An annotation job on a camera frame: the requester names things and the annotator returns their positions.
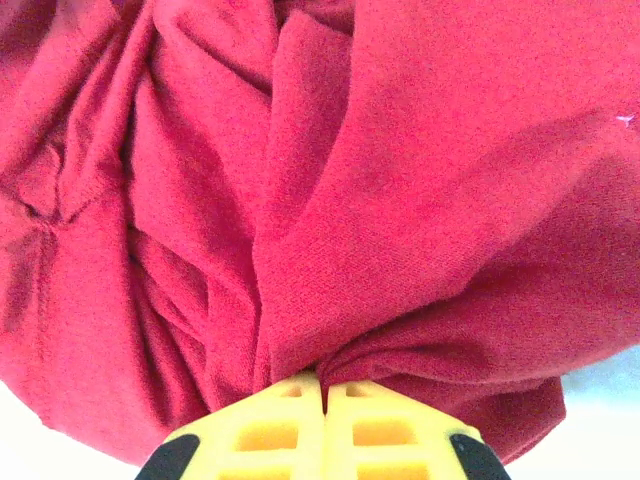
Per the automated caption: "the red t-shirt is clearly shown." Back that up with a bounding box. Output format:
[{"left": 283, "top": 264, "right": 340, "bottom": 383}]
[{"left": 0, "top": 0, "right": 640, "bottom": 469}]

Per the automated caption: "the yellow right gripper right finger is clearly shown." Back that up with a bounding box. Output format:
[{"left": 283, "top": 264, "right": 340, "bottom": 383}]
[{"left": 323, "top": 378, "right": 511, "bottom": 480}]

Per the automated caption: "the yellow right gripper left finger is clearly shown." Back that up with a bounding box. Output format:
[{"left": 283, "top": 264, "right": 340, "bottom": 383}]
[{"left": 134, "top": 372, "right": 327, "bottom": 480}]

